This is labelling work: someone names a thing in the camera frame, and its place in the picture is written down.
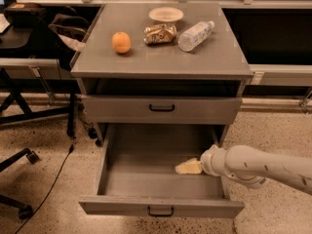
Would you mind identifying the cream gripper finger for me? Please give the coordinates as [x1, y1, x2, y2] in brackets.
[175, 158, 202, 175]

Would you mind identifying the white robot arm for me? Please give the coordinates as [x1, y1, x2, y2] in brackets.
[175, 145, 312, 195]

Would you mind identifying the grey bottom drawer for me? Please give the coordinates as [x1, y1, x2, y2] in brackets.
[79, 124, 244, 218]

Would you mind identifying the grey drawer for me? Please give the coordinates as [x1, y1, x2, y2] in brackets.
[79, 124, 244, 218]
[82, 96, 242, 125]

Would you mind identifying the grey middle drawer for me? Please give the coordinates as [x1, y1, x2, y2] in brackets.
[82, 96, 242, 125]

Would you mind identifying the grey drawer cabinet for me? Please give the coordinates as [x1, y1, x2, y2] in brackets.
[71, 3, 252, 143]

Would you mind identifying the clear plastic water bottle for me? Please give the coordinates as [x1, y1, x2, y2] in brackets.
[178, 21, 215, 52]

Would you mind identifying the gold snack bag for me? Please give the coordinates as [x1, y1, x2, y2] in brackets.
[143, 23, 176, 45]

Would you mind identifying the orange fruit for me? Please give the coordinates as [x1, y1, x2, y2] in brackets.
[111, 32, 132, 54]

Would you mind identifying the cream paper bowl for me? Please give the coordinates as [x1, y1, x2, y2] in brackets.
[149, 7, 183, 23]

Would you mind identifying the black office chair base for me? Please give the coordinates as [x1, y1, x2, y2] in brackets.
[0, 147, 41, 220]

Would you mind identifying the dark bag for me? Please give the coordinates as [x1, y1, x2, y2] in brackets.
[0, 3, 90, 70]

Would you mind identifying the black floor cable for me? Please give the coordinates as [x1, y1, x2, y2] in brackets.
[13, 139, 76, 234]

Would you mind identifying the black table frame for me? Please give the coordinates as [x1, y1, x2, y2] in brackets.
[0, 68, 75, 137]

